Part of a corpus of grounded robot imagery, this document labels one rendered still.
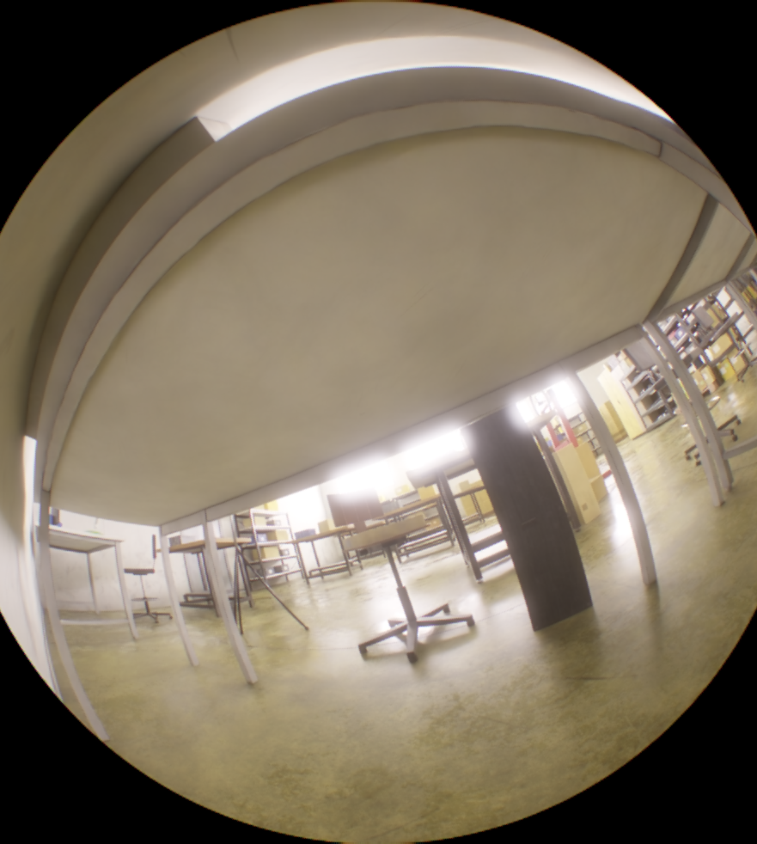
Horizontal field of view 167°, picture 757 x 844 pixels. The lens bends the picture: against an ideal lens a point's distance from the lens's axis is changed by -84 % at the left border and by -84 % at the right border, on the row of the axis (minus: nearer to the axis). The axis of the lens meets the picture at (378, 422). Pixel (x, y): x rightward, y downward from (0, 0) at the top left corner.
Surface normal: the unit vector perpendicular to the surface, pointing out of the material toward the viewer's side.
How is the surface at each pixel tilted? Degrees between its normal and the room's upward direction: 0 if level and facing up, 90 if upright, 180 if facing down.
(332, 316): 180
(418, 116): 180
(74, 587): 90
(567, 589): 90
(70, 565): 90
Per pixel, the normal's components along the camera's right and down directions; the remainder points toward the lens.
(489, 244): 0.30, 0.86
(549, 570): -0.44, -0.26
